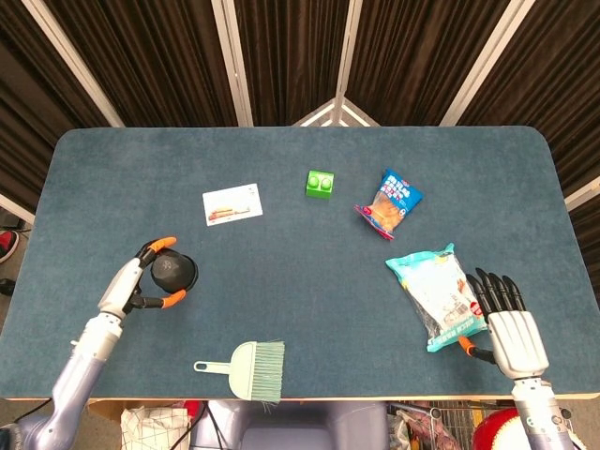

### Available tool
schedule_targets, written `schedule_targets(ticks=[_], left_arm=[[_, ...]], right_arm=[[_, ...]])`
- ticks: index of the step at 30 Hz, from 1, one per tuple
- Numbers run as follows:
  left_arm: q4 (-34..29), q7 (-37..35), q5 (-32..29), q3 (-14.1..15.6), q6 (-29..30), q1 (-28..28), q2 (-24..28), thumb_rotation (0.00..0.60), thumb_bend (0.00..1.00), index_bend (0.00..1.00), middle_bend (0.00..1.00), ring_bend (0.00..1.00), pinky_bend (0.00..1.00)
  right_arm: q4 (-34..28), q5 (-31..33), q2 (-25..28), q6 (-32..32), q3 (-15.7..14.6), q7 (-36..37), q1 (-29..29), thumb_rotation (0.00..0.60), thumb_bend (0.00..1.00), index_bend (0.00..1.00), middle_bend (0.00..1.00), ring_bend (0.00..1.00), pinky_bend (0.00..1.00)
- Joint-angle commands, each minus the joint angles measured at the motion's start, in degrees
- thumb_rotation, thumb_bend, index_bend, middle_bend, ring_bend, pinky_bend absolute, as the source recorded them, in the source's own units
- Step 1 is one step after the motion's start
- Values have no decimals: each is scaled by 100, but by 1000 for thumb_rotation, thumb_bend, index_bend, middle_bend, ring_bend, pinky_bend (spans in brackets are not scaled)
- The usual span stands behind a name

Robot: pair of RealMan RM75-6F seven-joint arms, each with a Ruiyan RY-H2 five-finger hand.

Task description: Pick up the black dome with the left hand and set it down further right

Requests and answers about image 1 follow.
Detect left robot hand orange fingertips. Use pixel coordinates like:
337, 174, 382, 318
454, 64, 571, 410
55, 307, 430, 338
97, 235, 188, 321

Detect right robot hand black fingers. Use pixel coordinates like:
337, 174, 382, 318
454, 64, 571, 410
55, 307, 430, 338
457, 267, 551, 380

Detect black round cup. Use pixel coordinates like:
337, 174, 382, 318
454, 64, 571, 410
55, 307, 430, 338
150, 248, 200, 294

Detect lavender robot base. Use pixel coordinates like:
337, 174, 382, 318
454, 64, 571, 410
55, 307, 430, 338
189, 399, 390, 450

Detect mint green hand brush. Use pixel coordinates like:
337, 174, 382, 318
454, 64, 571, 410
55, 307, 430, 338
193, 340, 286, 413

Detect red round object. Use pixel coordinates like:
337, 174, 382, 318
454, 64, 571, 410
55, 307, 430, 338
472, 406, 522, 450

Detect teal and white snack bag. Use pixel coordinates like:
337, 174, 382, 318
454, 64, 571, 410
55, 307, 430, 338
384, 242, 491, 353

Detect cardboard box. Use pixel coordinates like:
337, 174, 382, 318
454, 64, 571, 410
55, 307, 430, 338
87, 398, 187, 426

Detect blue felt table cover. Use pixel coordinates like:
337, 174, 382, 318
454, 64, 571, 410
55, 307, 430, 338
0, 125, 600, 402

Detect white printed card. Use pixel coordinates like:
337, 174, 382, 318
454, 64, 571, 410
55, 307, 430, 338
202, 183, 264, 228

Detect white checked cloth bag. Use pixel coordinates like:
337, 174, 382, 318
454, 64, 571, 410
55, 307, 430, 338
120, 406, 191, 450

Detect blue snack bag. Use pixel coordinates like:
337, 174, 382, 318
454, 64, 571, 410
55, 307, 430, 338
353, 168, 425, 243

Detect dark curtain partition panel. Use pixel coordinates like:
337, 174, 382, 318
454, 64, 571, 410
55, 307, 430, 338
44, 0, 240, 128
346, 0, 517, 128
458, 0, 600, 198
0, 0, 118, 212
233, 0, 353, 128

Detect green toy building block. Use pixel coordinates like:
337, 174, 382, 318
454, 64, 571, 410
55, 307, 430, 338
305, 171, 336, 200

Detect metal wire cart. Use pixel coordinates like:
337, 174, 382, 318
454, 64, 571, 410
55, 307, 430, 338
386, 401, 484, 450

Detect black cable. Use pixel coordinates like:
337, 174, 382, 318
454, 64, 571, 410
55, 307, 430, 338
175, 402, 221, 450

